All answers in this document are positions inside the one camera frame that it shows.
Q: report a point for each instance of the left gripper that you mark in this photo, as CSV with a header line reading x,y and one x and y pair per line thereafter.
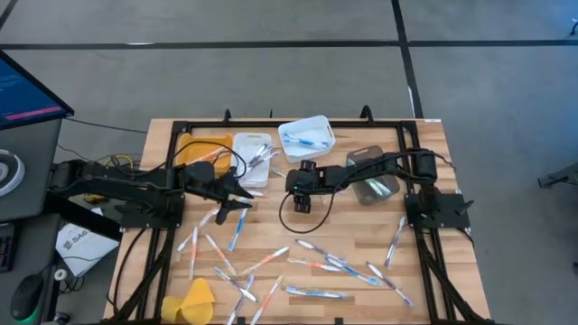
x,y
223,188

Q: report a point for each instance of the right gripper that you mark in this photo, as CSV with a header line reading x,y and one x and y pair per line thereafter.
x,y
311,180

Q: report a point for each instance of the green toothbrush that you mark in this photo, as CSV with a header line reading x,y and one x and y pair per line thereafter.
x,y
277,172
368,185
385,188

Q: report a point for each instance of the purple toothbrush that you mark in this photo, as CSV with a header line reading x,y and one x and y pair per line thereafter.
x,y
320,250
271,156
255,161
239,300
235,284
263,151
395,241
390,284

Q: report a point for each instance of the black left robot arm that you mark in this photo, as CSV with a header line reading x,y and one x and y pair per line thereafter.
x,y
126,180

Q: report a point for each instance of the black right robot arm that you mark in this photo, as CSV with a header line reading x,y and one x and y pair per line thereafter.
x,y
397,164

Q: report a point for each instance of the narrow white plastic bin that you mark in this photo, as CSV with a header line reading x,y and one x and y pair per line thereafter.
x,y
246,180

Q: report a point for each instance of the wide white plastic bin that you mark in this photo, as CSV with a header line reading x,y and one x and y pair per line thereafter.
x,y
316,126

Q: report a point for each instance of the dark translucent plastic bin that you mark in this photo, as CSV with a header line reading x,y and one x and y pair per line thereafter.
x,y
361,155

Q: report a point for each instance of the orange plastic bin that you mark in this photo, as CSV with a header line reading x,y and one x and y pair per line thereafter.
x,y
185,151

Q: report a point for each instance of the yellow crumpled cloth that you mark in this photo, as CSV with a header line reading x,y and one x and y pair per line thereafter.
x,y
198,300

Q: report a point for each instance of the white paper box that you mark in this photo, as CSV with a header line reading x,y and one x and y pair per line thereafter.
x,y
86,250

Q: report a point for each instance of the grey computer desk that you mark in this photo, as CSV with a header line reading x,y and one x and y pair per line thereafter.
x,y
31,149

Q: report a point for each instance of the white round device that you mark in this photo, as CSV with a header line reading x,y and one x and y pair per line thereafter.
x,y
11,173

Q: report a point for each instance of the black computer mouse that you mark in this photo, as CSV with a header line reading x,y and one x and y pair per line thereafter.
x,y
27,295

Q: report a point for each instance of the black keyboard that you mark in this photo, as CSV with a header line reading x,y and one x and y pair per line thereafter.
x,y
5,248

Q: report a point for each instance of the computer monitor with blue screen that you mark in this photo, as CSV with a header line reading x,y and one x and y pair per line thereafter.
x,y
22,95

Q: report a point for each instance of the black stand leg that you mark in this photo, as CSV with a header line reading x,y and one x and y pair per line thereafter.
x,y
560,178

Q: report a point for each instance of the black stand foot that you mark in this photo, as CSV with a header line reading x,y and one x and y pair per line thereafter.
x,y
574,27

